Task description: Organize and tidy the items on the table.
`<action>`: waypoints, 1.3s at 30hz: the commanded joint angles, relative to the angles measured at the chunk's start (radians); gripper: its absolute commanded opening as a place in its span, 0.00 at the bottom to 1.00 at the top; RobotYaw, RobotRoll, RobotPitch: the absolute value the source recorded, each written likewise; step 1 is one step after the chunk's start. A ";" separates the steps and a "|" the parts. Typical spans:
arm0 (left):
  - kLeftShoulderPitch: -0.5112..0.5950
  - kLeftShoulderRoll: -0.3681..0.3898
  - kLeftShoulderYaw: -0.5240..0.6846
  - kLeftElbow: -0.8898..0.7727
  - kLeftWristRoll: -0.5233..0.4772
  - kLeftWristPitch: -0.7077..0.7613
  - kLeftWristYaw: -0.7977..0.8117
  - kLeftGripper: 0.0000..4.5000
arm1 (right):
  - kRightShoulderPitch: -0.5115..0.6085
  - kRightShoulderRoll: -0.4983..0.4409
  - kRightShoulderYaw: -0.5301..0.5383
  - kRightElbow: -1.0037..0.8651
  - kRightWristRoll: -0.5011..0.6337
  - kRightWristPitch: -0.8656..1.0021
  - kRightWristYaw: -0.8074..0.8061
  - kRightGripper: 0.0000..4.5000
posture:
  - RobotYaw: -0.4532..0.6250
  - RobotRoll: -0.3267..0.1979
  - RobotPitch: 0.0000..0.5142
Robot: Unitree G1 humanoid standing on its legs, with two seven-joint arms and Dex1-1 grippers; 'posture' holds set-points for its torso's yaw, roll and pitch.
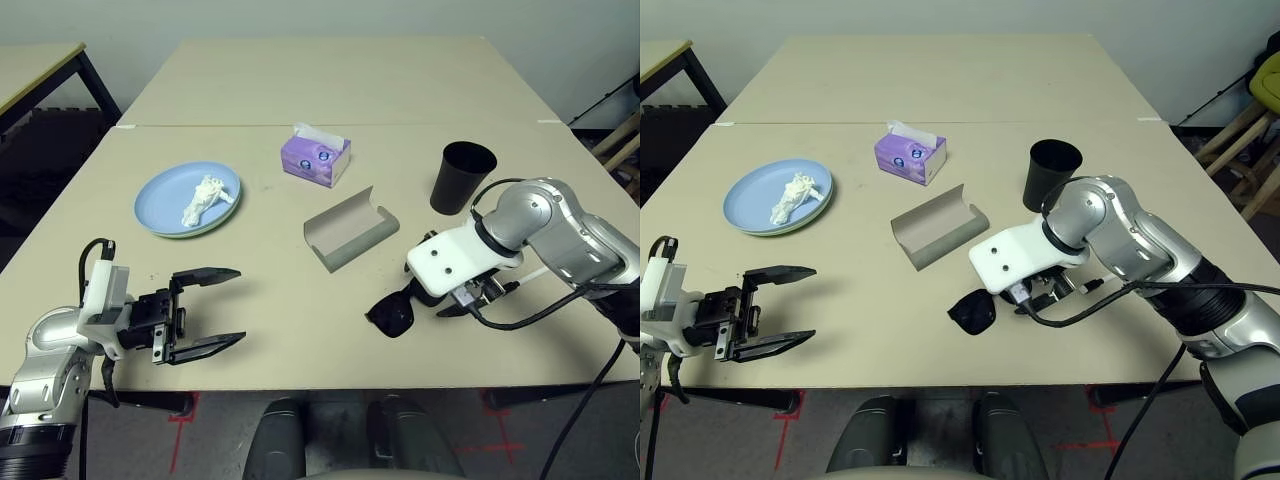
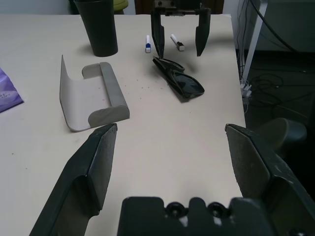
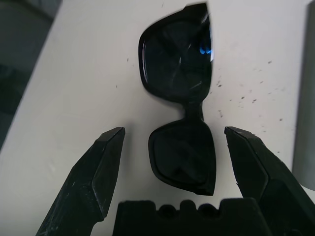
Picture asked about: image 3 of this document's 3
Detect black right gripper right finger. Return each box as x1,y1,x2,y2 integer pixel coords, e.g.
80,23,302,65
224,126,315,236

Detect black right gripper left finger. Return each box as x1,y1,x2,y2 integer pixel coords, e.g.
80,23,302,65
35,127,126,236

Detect grey glasses case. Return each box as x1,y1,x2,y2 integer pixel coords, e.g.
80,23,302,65
292,3,315,190

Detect black sunglasses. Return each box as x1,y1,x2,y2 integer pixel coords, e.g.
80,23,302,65
138,2,217,197

